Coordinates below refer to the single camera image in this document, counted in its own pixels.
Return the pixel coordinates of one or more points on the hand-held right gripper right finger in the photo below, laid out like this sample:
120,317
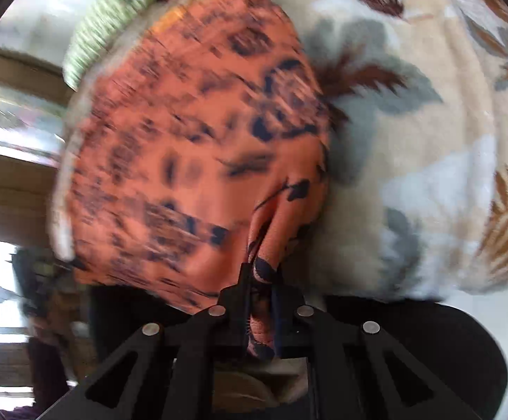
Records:
287,328

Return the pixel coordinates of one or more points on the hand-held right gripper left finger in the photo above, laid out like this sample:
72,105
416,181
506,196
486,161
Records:
236,315

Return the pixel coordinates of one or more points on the orange floral garment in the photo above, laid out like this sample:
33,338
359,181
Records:
192,140

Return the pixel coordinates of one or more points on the dark cloth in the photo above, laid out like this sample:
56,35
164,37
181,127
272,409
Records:
455,350

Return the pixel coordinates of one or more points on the leaf print blanket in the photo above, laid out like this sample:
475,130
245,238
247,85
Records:
411,140

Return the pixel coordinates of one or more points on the wooden stained glass door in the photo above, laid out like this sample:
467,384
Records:
8,192

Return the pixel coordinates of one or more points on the green checkered pillow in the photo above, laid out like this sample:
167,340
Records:
105,30

